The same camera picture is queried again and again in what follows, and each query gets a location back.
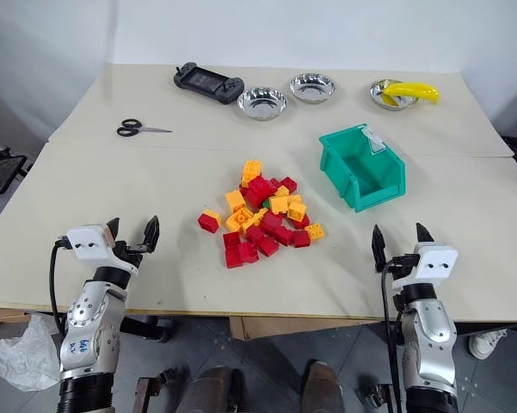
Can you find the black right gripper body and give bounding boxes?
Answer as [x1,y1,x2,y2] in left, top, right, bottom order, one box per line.
[383,253,422,281]

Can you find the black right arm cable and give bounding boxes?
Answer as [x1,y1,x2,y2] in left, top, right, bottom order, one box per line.
[379,264,404,413]

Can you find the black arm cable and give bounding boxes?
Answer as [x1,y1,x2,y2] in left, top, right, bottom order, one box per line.
[379,264,404,413]
[48,238,71,337]

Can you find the black table leg base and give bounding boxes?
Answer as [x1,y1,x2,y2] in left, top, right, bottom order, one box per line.
[119,315,174,344]

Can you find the black metal stand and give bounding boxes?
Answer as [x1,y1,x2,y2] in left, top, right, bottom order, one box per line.
[0,147,29,198]

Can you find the yellow toy banana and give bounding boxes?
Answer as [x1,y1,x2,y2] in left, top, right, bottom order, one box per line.
[379,81,442,106]

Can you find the black handled scissors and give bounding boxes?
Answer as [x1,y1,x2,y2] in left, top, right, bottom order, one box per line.
[115,118,175,139]

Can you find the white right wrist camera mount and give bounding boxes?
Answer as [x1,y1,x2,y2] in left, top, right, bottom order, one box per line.
[390,242,459,290]

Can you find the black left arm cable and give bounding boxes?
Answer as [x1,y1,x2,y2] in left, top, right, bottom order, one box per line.
[48,238,71,337]

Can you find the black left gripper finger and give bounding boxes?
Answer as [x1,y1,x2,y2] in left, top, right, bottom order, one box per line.
[105,216,122,250]
[126,214,162,255]

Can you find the dark grey handheld game console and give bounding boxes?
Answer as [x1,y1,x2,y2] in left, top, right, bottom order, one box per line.
[172,61,245,106]

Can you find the white plastic bag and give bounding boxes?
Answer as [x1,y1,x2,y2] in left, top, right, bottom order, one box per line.
[0,312,62,393]

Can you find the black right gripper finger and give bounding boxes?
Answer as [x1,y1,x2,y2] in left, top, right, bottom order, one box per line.
[370,224,389,274]
[414,221,436,256]

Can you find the brown metal bracket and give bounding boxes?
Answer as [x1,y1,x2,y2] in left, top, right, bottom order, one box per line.
[134,368,174,413]

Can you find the steel bowl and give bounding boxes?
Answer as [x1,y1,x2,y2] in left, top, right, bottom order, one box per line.
[236,86,289,122]
[367,77,421,113]
[289,72,337,106]

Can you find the white shoe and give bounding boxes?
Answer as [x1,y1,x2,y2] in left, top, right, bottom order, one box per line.
[468,328,509,361]

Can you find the green plastic storage bin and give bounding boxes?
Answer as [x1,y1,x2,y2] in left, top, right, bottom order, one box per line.
[317,123,408,214]

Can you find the dark rounded shape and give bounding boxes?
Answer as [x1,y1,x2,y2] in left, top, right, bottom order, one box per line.
[300,360,346,413]
[186,365,244,413]

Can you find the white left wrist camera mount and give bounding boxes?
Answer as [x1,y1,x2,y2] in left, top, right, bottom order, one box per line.
[65,224,141,274]

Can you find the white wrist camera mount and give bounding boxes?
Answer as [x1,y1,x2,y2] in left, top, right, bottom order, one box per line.
[390,242,459,290]
[65,224,141,274]

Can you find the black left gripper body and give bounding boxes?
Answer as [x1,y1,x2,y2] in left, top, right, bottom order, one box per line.
[113,240,153,270]

